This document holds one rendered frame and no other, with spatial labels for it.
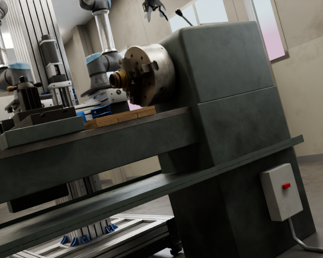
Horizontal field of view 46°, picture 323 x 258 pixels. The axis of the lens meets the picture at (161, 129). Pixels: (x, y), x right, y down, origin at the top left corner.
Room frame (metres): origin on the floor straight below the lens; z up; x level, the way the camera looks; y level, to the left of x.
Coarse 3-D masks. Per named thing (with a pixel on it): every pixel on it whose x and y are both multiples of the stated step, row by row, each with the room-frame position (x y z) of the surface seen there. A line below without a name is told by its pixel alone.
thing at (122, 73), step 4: (116, 72) 1.87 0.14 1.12; (120, 72) 1.87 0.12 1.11; (124, 72) 1.87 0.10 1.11; (112, 76) 1.88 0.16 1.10; (116, 76) 1.84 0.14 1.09; (120, 76) 1.85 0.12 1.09; (124, 76) 1.86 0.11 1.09; (112, 80) 1.89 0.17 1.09; (116, 80) 1.84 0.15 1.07; (120, 80) 1.85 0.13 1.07; (124, 80) 1.86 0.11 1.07; (128, 80) 1.87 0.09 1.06; (112, 84) 1.89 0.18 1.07; (116, 84) 1.84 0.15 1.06; (120, 84) 1.86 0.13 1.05; (124, 84) 1.87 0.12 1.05; (128, 84) 1.91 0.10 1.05; (116, 88) 1.87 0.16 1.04; (120, 88) 1.88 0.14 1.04; (124, 88) 1.91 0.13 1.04
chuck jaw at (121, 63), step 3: (120, 60) 1.97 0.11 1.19; (123, 60) 1.97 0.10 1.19; (126, 60) 1.98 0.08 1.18; (120, 63) 1.97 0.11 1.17; (123, 63) 1.96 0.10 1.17; (126, 63) 1.96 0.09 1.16; (129, 63) 1.97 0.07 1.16; (120, 66) 1.94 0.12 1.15; (123, 66) 1.94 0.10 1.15; (126, 66) 1.95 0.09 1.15; (129, 66) 1.96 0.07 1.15; (120, 69) 1.92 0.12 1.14; (123, 69) 1.92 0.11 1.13; (126, 69) 1.93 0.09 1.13; (129, 69) 1.94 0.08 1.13; (132, 69) 1.95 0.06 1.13; (126, 72) 1.92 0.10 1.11
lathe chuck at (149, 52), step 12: (132, 48) 1.92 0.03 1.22; (144, 48) 1.86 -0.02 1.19; (156, 48) 1.89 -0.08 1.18; (132, 60) 1.95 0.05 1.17; (144, 60) 1.86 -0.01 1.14; (156, 60) 1.84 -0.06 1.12; (156, 72) 1.82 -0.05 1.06; (168, 72) 1.86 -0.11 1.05; (144, 84) 1.91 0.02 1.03; (156, 84) 1.84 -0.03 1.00; (168, 84) 1.88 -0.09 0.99; (144, 96) 1.94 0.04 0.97; (156, 96) 1.88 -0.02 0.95
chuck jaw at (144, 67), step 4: (144, 64) 1.82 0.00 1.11; (148, 64) 1.83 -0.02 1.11; (152, 64) 1.83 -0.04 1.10; (140, 68) 1.83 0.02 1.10; (144, 68) 1.81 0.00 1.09; (148, 68) 1.83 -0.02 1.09; (152, 68) 1.82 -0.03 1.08; (156, 68) 1.83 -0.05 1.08; (128, 72) 1.85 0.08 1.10; (132, 72) 1.86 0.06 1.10; (136, 72) 1.84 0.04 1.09; (140, 72) 1.84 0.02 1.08; (144, 72) 1.81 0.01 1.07; (148, 72) 1.84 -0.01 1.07; (128, 76) 1.86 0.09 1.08; (132, 76) 1.86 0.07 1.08; (136, 76) 1.84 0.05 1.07; (140, 76) 1.87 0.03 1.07; (144, 76) 1.89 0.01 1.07
